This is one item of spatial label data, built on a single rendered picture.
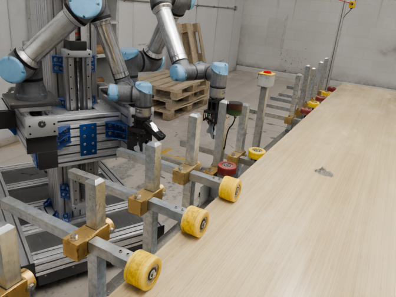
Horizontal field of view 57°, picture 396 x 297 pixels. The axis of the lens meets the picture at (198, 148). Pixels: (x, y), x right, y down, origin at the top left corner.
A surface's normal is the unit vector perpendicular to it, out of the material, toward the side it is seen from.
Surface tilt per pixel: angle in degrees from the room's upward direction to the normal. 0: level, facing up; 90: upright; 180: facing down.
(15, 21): 90
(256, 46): 90
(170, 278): 0
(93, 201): 90
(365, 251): 0
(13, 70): 95
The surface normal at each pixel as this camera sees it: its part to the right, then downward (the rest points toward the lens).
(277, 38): -0.43, 0.30
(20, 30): 0.90, 0.23
